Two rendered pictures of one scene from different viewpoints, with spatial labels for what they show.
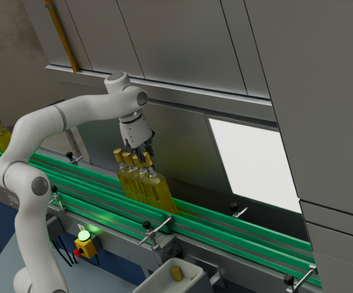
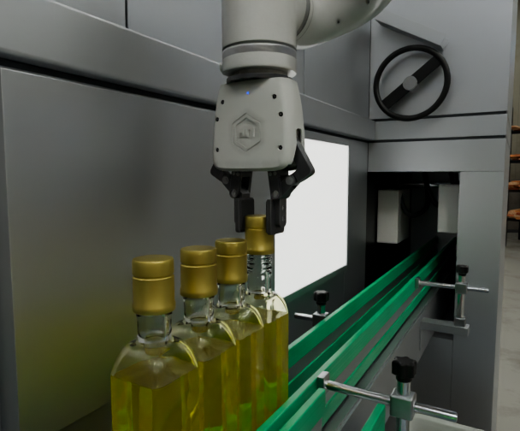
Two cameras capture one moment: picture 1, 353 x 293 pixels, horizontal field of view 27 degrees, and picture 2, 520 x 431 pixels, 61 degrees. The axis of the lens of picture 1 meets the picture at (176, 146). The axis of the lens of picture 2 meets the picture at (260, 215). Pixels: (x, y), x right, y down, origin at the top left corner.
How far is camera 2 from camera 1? 2.83 m
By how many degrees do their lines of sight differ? 109
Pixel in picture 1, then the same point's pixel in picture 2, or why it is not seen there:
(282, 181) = (326, 227)
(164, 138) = (168, 221)
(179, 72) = not seen: hidden behind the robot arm
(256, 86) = (313, 81)
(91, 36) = not seen: outside the picture
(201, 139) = (254, 190)
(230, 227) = (324, 345)
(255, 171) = (307, 225)
